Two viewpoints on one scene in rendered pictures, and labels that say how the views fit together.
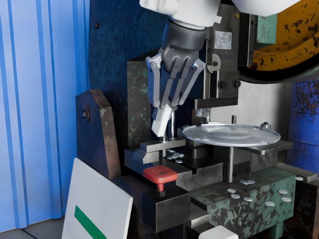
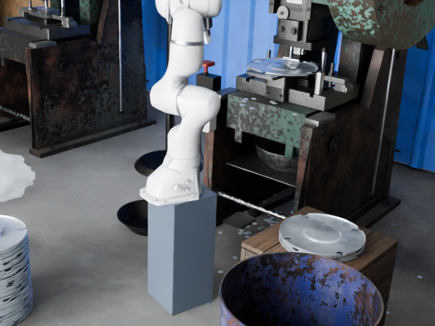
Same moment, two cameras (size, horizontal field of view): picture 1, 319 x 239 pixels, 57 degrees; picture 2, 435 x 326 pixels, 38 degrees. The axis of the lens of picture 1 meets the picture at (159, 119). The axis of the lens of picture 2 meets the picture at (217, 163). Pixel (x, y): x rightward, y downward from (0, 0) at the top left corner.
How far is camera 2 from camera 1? 265 cm
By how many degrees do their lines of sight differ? 69
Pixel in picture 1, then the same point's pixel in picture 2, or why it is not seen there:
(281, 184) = (289, 114)
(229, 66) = (300, 17)
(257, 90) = not seen: outside the picture
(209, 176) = (257, 88)
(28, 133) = not seen: hidden behind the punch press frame
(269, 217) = (276, 134)
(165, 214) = (200, 82)
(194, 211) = (220, 92)
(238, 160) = (270, 84)
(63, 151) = not seen: hidden behind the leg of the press
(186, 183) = (241, 84)
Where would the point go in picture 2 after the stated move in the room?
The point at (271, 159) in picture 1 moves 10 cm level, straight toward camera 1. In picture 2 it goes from (316, 102) to (291, 101)
